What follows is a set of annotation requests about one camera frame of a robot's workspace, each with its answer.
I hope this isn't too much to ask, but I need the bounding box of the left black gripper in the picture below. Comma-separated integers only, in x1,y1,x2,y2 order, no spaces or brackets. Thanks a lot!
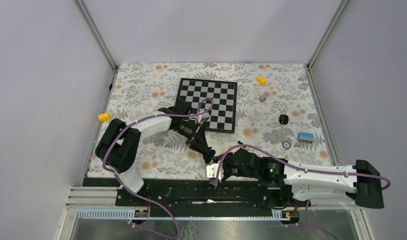
173,120,210,156

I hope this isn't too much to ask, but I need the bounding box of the black earbud charging case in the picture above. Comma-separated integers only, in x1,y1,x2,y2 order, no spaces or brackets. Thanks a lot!
278,114,289,125

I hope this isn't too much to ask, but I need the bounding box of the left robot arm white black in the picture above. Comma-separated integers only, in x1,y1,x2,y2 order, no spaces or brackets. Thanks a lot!
95,98,216,206

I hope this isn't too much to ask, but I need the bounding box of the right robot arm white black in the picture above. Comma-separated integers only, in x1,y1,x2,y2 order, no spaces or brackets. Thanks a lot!
211,147,385,209

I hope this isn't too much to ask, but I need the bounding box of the black white checkerboard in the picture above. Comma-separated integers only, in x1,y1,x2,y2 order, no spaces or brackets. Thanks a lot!
176,78,239,134

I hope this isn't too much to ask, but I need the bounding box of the floral patterned table mat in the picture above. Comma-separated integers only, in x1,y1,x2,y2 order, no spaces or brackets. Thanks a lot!
87,62,337,182

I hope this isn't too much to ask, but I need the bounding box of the blue grey lego block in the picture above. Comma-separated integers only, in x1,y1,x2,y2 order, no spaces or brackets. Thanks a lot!
297,131,315,143

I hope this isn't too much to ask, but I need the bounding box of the small grey block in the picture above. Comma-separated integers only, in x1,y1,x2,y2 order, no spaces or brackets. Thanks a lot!
258,94,267,103

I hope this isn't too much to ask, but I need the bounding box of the yellow block right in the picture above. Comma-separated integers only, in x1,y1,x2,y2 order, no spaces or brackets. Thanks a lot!
256,75,267,85

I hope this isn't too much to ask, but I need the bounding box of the yellow block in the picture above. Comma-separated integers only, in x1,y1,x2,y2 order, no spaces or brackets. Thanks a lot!
256,75,267,85
98,112,111,122

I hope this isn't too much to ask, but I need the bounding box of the yellow block left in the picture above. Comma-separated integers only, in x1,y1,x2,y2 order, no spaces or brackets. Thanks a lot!
98,112,111,122

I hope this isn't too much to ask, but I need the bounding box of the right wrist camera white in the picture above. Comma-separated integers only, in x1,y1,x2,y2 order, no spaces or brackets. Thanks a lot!
205,163,224,182

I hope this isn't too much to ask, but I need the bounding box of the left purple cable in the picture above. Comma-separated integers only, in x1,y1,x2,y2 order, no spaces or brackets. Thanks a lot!
102,97,214,240

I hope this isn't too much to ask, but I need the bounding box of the purple cable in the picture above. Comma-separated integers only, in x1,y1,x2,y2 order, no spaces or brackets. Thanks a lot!
102,97,214,240
211,144,392,240

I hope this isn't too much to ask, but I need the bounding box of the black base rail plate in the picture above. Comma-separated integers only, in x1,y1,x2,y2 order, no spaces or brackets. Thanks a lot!
83,177,307,219

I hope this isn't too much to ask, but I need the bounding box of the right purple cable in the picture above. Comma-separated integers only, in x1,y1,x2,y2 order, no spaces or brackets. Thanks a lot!
211,144,392,240

